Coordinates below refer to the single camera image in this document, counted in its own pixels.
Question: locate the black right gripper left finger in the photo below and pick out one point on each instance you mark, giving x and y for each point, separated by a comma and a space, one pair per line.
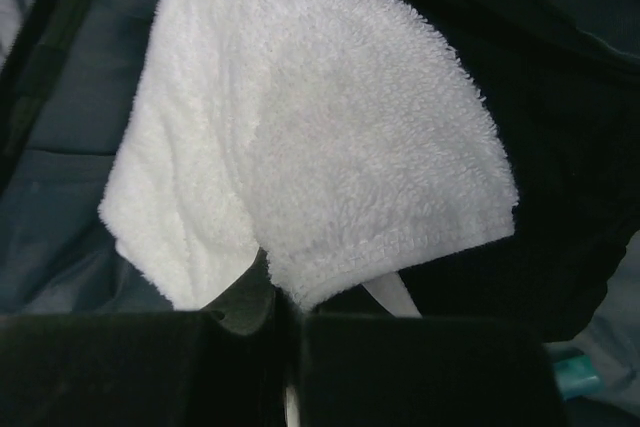
213, 367

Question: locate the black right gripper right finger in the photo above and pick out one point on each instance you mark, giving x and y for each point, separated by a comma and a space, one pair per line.
375, 370

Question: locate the white towel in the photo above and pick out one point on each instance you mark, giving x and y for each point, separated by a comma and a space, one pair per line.
342, 137

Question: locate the blue fish print suitcase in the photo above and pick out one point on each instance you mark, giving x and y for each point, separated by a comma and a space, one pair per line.
65, 101

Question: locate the black garment with label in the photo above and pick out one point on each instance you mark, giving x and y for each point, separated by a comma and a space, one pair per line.
567, 112

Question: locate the teal tube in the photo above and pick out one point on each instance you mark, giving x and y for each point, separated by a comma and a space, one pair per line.
576, 377

